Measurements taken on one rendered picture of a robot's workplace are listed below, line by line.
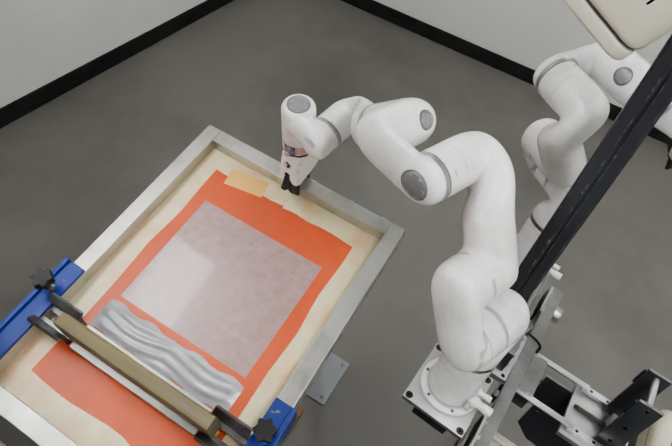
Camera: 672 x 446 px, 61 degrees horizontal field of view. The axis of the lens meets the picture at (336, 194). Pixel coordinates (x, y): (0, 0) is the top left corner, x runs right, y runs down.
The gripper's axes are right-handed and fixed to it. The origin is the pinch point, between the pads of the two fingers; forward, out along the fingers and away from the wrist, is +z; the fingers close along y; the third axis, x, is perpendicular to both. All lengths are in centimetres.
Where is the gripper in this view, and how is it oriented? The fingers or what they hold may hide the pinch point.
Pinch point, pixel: (298, 181)
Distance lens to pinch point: 143.8
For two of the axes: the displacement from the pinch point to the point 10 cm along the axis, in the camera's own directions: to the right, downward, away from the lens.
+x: -8.5, -4.6, 2.5
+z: -0.5, 5.5, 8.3
